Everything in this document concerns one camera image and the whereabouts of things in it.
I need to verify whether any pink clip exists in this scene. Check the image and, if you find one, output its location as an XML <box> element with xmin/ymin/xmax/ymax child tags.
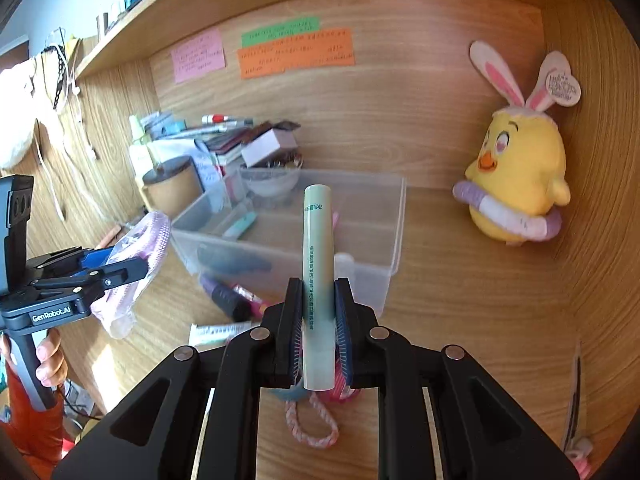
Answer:
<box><xmin>564</xmin><ymin>435</ymin><xmax>597</xmax><ymax>479</ymax></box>

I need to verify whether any pink paper note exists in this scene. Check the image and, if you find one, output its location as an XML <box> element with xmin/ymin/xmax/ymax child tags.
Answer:
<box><xmin>171</xmin><ymin>28</ymin><xmax>226</xmax><ymax>85</ymax></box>

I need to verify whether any black white lanyard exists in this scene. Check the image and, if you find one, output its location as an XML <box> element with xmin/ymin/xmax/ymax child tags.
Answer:
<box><xmin>42</xmin><ymin>30</ymin><xmax>77</xmax><ymax>114</ymax></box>

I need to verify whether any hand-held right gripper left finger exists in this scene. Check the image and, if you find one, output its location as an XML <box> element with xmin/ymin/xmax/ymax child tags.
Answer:
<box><xmin>52</xmin><ymin>277</ymin><xmax>306</xmax><ymax>480</ymax></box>

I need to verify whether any white mint printed tube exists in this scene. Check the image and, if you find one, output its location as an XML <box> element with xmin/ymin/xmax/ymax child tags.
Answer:
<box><xmin>189</xmin><ymin>322</ymin><xmax>256</xmax><ymax>354</ymax></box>

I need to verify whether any person's left hand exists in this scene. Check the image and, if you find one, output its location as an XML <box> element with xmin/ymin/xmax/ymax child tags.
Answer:
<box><xmin>36</xmin><ymin>329</ymin><xmax>69</xmax><ymax>389</ymax></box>

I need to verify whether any clear plastic bin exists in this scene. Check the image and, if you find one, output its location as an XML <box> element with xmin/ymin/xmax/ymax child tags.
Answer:
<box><xmin>170</xmin><ymin>167</ymin><xmax>407</xmax><ymax>319</ymax></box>

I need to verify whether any pink white rope loop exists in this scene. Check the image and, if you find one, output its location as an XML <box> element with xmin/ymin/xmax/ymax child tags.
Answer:
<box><xmin>284</xmin><ymin>392</ymin><xmax>339</xmax><ymax>449</ymax></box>

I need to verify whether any pink striped item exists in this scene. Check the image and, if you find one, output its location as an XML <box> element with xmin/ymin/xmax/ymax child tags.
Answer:
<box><xmin>320</xmin><ymin>367</ymin><xmax>359</xmax><ymax>406</ymax></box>

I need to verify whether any pink lip gloss tube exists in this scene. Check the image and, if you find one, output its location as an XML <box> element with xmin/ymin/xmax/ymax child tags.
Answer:
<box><xmin>232</xmin><ymin>284</ymin><xmax>271</xmax><ymax>319</ymax></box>

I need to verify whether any dark blue thread spool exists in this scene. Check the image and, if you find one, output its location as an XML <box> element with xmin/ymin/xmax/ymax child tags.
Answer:
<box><xmin>200</xmin><ymin>272</ymin><xmax>254</xmax><ymax>322</ymax></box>

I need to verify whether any green paper note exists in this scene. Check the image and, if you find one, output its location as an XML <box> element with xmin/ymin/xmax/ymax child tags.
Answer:
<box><xmin>241</xmin><ymin>18</ymin><xmax>321</xmax><ymax>47</ymax></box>

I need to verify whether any orange paper note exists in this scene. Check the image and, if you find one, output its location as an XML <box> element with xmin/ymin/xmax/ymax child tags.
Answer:
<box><xmin>237</xmin><ymin>28</ymin><xmax>356</xmax><ymax>80</ymax></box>

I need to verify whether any wooden mug with lid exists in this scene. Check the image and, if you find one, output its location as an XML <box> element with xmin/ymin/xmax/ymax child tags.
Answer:
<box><xmin>141</xmin><ymin>156</ymin><xmax>206</xmax><ymax>214</ymax></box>

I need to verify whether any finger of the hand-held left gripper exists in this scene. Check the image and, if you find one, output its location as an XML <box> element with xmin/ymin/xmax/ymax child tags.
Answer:
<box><xmin>32</xmin><ymin>257</ymin><xmax>152</xmax><ymax>302</ymax></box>
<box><xmin>27</xmin><ymin>247</ymin><xmax>117</xmax><ymax>282</ymax></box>

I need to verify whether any yellow chick plush toy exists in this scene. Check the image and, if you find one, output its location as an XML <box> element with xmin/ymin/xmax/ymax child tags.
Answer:
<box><xmin>452</xmin><ymin>40</ymin><xmax>582</xmax><ymax>247</ymax></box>

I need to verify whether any black pen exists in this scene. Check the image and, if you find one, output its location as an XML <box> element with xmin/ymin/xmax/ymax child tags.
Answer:
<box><xmin>562</xmin><ymin>340</ymin><xmax>585</xmax><ymax>456</ymax></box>

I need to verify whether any glass bowl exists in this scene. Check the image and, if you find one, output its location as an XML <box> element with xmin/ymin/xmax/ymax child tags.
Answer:
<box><xmin>240</xmin><ymin>167</ymin><xmax>301</xmax><ymax>199</ymax></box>

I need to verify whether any wooden shelf board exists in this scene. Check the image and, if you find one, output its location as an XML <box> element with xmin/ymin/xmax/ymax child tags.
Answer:
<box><xmin>74</xmin><ymin>0</ymin><xmax>506</xmax><ymax>80</ymax></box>

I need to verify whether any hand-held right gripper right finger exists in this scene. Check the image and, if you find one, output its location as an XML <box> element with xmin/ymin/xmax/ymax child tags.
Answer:
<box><xmin>334</xmin><ymin>277</ymin><xmax>588</xmax><ymax>480</ymax></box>

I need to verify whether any pale green tube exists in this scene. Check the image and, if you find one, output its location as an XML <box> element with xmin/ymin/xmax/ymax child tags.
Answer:
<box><xmin>301</xmin><ymin>184</ymin><xmax>337</xmax><ymax>391</ymax></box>

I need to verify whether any stack of books and papers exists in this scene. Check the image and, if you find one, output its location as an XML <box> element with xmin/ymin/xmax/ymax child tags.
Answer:
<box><xmin>145</xmin><ymin>121</ymin><xmax>261</xmax><ymax>187</ymax></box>

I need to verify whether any person's left forearm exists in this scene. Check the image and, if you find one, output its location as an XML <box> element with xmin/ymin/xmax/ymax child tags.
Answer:
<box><xmin>0</xmin><ymin>360</ymin><xmax>68</xmax><ymax>471</ymax></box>

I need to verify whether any dark green tube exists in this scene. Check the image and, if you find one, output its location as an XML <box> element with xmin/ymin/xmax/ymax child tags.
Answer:
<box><xmin>197</xmin><ymin>242</ymin><xmax>274</xmax><ymax>274</ymax></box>

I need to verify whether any white hanging cable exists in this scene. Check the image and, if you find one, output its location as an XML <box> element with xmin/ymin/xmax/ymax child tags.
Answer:
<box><xmin>30</xmin><ymin>72</ymin><xmax>97</xmax><ymax>221</ymax></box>

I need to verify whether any white fluffy cloth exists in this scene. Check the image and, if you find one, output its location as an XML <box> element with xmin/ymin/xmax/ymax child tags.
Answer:
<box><xmin>0</xmin><ymin>55</ymin><xmax>41</xmax><ymax>171</ymax></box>

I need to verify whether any teal small item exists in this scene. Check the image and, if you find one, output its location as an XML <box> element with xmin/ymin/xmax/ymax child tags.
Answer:
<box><xmin>271</xmin><ymin>385</ymin><xmax>312</xmax><ymax>404</ymax></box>

